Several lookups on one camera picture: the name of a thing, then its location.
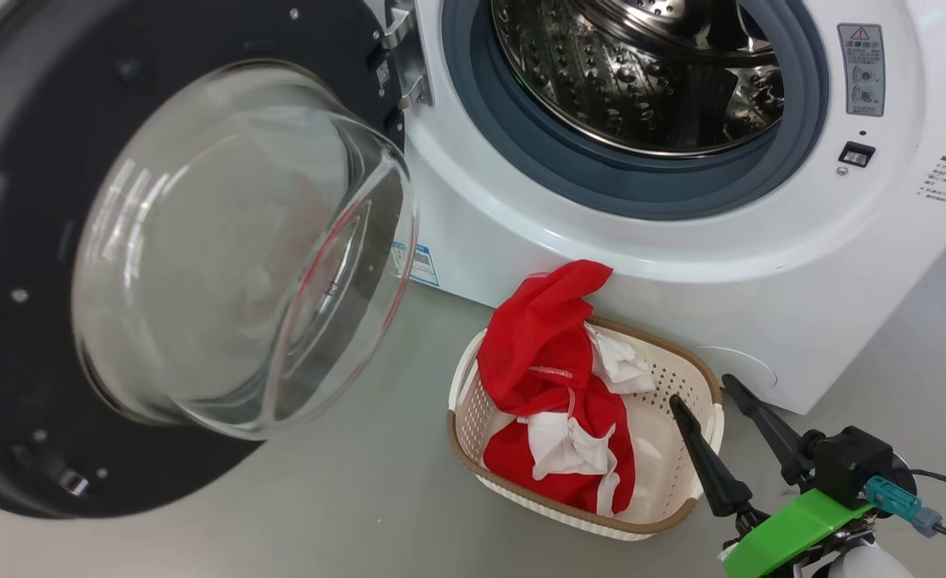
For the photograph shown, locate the white front-load washing machine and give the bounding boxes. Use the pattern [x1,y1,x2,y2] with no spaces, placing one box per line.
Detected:
[360,0,946,416]

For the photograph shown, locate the grey rubber door gasket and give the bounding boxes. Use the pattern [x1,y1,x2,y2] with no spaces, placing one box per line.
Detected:
[441,0,830,222]

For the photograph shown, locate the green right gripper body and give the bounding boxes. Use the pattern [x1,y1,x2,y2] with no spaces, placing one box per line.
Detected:
[721,488,875,578]

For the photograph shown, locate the round white filter cover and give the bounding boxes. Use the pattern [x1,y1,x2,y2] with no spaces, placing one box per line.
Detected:
[693,345,778,390]

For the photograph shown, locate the metal door hinge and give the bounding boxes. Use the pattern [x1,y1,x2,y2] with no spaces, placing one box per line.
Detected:
[380,0,435,109]

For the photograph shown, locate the red and white garment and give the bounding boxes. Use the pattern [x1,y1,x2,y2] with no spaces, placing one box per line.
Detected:
[477,259,656,516]

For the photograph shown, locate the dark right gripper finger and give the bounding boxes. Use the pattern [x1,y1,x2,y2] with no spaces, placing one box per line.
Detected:
[721,374,822,486]
[670,394,753,518]

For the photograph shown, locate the black round glass washer door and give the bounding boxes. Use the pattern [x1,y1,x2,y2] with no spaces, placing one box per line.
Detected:
[0,0,421,520]

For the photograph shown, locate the steel washer drum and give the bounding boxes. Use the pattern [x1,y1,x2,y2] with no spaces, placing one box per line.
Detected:
[490,0,786,159]

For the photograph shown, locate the black cable teal connector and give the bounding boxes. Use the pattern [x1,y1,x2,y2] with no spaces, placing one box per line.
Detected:
[866,475,946,543]

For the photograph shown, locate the cream perforated basket brown rim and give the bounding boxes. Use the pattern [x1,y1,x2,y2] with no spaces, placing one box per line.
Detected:
[446,315,725,541]

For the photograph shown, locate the blue energy label sticker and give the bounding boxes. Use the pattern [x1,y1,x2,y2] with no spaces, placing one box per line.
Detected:
[391,241,441,288]

